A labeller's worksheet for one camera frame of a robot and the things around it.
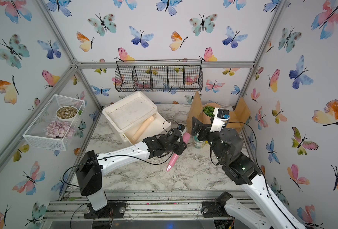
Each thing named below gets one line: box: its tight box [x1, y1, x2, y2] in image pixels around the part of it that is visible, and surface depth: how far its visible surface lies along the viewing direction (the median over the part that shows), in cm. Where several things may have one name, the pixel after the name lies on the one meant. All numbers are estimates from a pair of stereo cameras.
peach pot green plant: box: [201, 102, 222, 125], surface depth 93 cm
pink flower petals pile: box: [45, 120, 75, 139], surface depth 65 cm
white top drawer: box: [134, 113, 172, 145], surface depth 88 cm
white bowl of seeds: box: [55, 105, 79, 122], surface depth 73 cm
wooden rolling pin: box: [130, 114, 157, 145], surface depth 87 cm
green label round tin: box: [192, 135, 206, 149], surface depth 95 cm
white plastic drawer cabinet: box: [102, 91, 172, 146], surface depth 87 cm
